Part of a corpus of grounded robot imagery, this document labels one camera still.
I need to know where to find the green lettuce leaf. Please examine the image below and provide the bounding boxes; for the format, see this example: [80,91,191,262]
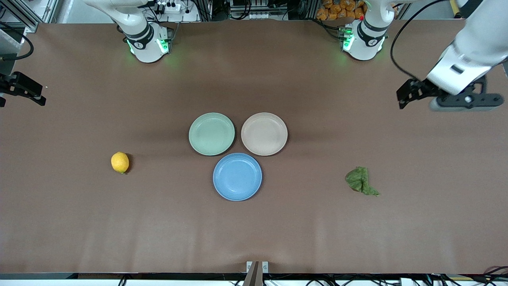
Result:
[345,166,380,197]

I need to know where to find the yellow lemon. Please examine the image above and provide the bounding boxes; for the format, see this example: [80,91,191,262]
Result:
[111,152,130,174]

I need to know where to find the bag of oranges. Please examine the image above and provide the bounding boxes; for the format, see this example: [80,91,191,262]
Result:
[316,0,366,21]

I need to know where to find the beige plate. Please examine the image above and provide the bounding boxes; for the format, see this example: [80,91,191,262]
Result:
[241,112,288,156]

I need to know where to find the white power strip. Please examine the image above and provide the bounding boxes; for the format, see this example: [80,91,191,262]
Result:
[156,1,182,13]

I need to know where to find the metal equipment rack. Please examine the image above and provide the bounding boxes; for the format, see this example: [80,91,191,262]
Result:
[198,0,318,21]

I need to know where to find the green plate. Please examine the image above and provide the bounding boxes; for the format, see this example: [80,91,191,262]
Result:
[189,112,235,156]

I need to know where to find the blue plate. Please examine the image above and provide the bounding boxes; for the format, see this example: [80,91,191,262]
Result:
[213,153,263,201]

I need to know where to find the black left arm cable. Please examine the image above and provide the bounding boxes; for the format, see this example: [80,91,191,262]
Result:
[391,0,458,83]

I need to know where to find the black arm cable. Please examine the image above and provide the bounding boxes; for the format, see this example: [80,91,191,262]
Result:
[391,0,458,83]
[0,23,35,61]

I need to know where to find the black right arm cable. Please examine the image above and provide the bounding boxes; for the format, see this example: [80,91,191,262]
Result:
[0,23,35,61]

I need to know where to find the aluminium frame profile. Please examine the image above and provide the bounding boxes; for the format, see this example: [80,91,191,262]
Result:
[0,0,40,33]

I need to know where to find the grey camera mounting bar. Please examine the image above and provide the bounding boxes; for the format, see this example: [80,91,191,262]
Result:
[243,261,263,286]

